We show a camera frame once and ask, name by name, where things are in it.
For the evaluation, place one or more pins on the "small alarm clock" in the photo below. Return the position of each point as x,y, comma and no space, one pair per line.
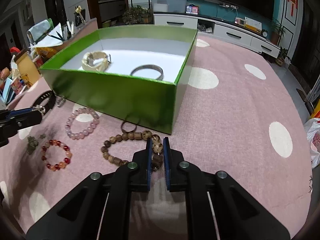
264,33

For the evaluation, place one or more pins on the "white tv cabinet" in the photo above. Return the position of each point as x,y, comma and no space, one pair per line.
221,30

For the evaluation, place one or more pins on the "black wristband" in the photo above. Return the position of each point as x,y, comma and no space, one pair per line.
46,99

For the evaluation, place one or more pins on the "potted green plant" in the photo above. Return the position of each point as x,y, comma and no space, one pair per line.
137,15

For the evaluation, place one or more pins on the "small silver charm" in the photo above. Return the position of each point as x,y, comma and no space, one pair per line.
41,109

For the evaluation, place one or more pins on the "silver metal bangle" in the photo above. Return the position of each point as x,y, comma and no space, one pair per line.
150,71

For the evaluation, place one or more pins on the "potted plant right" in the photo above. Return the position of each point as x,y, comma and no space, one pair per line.
278,31

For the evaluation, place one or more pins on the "clear plastic storage bin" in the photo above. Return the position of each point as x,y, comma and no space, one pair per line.
177,6

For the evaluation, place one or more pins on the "cream white wristwatch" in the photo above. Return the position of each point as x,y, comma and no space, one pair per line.
96,61

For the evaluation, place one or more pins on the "white paper sheet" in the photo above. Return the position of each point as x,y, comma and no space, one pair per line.
52,40

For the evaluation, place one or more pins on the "small floor plant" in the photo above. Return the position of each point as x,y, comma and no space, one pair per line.
282,56

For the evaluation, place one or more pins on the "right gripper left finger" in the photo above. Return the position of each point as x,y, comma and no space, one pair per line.
99,206

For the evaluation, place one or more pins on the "green cardboard box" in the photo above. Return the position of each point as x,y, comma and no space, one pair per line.
147,102

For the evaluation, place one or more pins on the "yellow bear cup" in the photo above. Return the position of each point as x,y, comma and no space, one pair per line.
28,71

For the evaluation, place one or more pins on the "pink polka dot tablecloth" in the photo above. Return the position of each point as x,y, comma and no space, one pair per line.
236,116

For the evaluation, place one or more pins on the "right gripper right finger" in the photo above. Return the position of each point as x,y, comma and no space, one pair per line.
217,206

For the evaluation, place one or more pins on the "white plastic shopping bag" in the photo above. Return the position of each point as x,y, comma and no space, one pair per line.
312,129

